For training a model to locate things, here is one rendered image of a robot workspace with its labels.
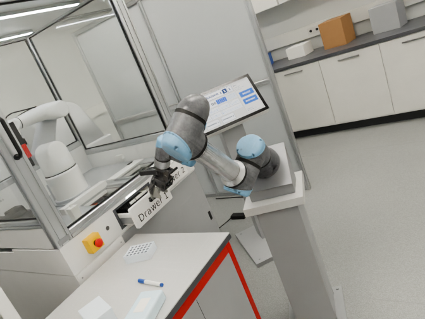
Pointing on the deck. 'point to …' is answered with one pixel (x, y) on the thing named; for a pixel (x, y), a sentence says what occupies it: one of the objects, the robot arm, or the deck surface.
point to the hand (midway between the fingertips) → (154, 195)
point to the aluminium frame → (43, 210)
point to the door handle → (12, 140)
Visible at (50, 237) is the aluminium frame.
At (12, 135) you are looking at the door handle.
